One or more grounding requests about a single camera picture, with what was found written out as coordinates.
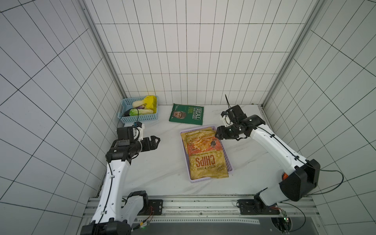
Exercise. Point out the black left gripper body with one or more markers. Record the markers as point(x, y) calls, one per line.
point(141, 146)

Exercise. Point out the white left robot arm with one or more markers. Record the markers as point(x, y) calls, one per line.
point(114, 214)

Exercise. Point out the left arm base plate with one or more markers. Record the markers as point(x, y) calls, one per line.
point(153, 207)

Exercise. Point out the toy eggplant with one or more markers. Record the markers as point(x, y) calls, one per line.
point(127, 113)

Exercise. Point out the brown orange chips bag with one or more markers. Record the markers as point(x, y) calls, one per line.
point(205, 155)

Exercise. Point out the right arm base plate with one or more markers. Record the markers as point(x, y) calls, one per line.
point(255, 207)

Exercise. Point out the yellow snack bag in basket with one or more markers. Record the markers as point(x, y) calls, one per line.
point(150, 102)

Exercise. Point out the blue plastic basket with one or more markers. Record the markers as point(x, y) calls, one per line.
point(126, 104)

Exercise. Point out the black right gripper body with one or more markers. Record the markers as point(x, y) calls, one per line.
point(224, 132)

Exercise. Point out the green REAL chips bag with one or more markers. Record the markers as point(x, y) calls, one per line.
point(187, 114)

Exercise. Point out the purple plastic basket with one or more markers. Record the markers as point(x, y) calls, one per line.
point(229, 164)

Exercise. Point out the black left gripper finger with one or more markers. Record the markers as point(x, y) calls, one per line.
point(155, 140)
point(153, 147)

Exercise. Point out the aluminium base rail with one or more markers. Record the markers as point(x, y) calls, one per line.
point(212, 209)

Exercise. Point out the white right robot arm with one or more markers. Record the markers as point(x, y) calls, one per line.
point(301, 175)

